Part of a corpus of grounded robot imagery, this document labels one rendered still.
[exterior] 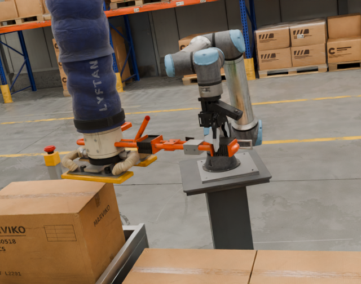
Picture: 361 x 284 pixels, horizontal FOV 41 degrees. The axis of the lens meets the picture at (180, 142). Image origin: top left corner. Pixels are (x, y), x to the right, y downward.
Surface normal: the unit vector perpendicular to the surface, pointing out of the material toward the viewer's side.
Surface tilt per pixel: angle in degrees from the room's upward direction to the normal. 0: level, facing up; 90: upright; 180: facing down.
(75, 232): 90
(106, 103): 75
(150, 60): 90
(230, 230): 90
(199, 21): 90
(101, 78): 71
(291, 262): 0
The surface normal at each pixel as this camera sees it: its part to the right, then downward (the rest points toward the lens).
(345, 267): -0.15, -0.94
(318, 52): -0.29, 0.36
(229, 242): 0.05, 0.29
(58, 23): -0.60, 0.05
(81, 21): 0.32, -0.05
